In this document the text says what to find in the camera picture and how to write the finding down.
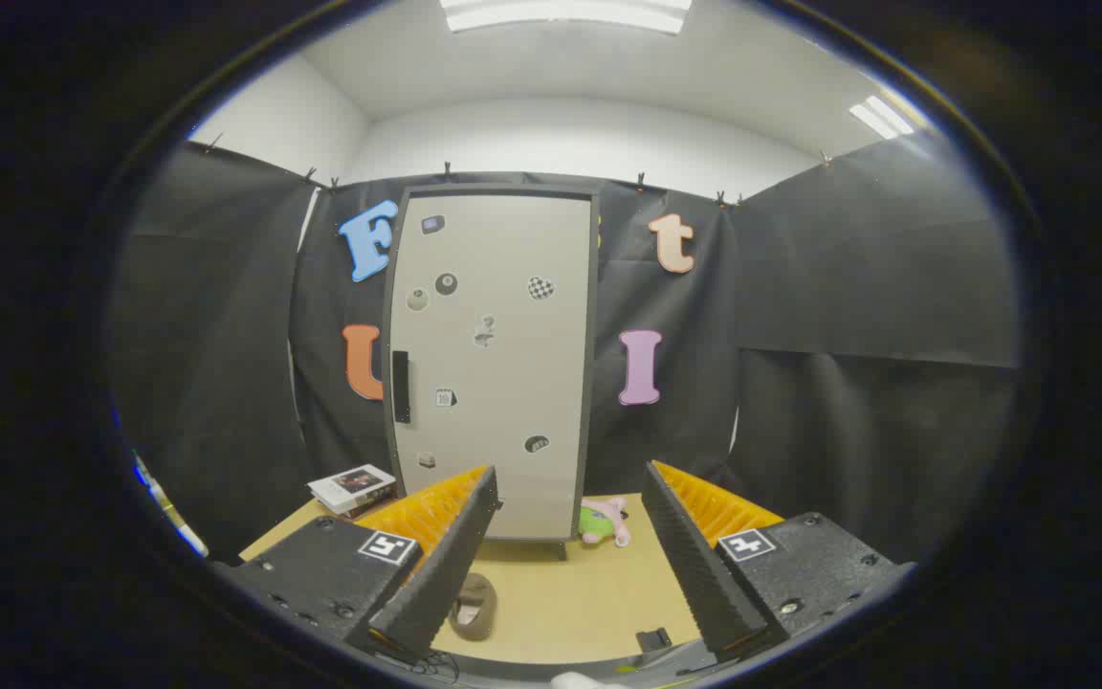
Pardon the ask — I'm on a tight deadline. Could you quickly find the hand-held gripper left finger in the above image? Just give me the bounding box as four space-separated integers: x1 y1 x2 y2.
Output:
226 465 500 659

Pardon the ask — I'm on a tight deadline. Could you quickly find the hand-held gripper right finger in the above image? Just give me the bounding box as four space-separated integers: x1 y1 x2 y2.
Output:
641 460 917 664

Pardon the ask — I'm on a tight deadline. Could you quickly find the brown fuzzy shoe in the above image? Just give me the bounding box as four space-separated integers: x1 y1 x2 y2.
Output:
449 572 498 642

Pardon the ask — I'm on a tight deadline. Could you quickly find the dark grey shoe cabinet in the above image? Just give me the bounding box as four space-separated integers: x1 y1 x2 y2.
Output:
382 184 602 562

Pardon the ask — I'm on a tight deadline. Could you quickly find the light grey shoe cabinet door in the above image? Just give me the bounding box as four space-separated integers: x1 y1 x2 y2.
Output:
388 194 593 543

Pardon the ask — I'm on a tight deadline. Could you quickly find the green and pink plush toy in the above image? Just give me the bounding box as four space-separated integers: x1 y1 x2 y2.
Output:
578 496 631 548

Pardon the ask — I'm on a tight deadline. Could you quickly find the blurred white and blue clutter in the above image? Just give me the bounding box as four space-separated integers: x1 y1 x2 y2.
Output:
133 452 210 558

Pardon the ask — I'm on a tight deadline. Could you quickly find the black backdrop cloth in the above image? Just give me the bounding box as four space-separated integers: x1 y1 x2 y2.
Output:
111 142 1021 566

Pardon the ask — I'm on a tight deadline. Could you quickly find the small ceiling light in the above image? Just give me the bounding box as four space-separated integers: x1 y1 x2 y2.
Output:
848 94 915 141

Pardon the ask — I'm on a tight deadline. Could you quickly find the long ceiling light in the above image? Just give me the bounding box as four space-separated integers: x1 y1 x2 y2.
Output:
439 0 694 35

